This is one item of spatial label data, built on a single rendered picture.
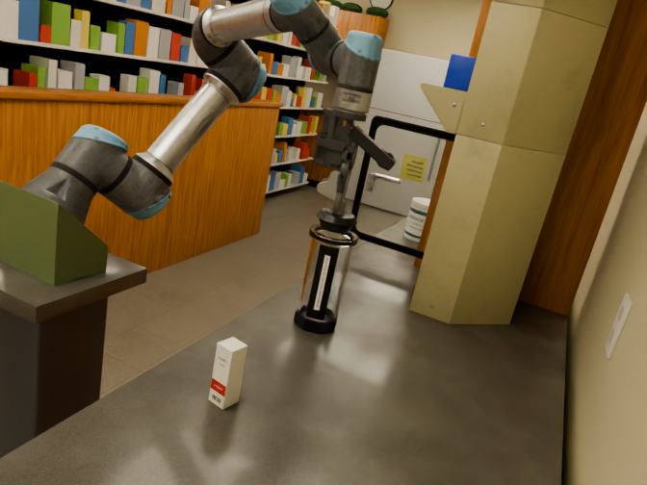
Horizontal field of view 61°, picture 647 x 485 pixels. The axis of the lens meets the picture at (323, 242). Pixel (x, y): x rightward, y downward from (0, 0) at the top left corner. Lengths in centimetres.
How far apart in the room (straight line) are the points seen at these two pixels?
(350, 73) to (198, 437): 71
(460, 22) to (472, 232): 583
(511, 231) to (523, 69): 39
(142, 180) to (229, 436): 74
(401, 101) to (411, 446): 571
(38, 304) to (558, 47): 125
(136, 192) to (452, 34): 601
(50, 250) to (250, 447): 66
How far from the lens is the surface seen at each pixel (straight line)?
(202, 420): 94
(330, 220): 116
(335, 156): 114
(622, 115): 173
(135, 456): 87
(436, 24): 718
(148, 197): 144
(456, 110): 138
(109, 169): 140
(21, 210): 136
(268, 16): 122
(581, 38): 146
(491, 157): 137
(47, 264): 133
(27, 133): 287
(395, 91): 652
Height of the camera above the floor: 151
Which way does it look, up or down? 18 degrees down
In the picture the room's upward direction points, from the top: 12 degrees clockwise
